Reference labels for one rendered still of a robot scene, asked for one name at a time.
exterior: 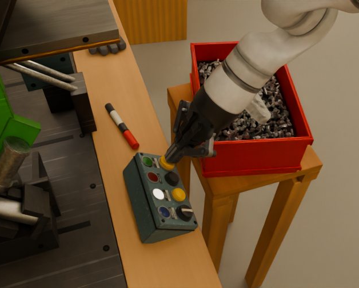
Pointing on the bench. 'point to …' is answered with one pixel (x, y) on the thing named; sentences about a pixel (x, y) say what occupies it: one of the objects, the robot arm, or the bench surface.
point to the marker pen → (122, 126)
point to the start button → (166, 163)
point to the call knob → (185, 212)
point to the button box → (162, 222)
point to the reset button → (179, 194)
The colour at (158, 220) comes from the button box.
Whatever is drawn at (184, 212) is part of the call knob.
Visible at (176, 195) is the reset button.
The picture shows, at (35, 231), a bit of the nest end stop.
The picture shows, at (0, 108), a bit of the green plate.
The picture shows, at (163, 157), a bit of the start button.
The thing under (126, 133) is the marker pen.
